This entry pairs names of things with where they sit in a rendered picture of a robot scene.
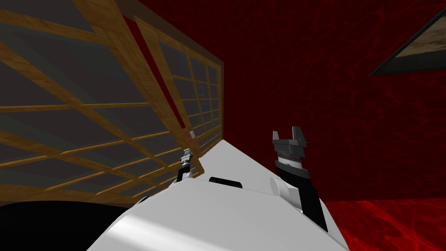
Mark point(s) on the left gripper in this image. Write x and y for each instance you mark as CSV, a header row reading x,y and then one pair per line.
x,y
186,156

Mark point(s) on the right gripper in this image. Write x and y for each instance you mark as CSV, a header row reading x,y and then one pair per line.
x,y
289,148

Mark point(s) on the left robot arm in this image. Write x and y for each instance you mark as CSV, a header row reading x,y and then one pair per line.
x,y
52,226

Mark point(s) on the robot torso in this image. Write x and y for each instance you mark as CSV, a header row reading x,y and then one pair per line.
x,y
216,216

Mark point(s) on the wooden lattice door leaf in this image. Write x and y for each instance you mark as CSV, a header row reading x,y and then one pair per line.
x,y
87,87
195,87

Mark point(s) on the dark framed wall picture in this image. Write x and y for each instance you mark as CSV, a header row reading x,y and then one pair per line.
x,y
418,48

